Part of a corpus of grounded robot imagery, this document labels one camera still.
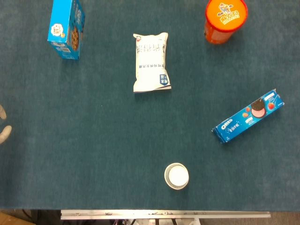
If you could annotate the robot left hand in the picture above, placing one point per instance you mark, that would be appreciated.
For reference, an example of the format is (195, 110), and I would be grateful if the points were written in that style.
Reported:
(4, 133)

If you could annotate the white paper cup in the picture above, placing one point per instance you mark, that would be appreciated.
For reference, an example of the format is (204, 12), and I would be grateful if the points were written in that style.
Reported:
(177, 176)

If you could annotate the blue chocolate chip cookie box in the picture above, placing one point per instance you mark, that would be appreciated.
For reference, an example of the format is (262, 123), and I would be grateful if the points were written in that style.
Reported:
(58, 21)

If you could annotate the white milk pouch bag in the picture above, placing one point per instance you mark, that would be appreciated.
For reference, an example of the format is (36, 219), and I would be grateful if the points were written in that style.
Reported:
(151, 72)

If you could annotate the aluminium profile rail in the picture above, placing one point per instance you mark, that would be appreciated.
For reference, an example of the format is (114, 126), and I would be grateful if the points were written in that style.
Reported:
(164, 214)

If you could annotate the blue Oreo cookie box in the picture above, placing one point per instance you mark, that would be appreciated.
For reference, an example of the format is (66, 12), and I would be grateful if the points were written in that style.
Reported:
(236, 124)

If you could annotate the teal felt table cloth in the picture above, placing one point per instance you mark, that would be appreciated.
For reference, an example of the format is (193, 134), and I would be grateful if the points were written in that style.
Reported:
(93, 140)

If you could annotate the orange round snack canister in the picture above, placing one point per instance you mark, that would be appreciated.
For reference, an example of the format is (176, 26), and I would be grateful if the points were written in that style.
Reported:
(225, 16)

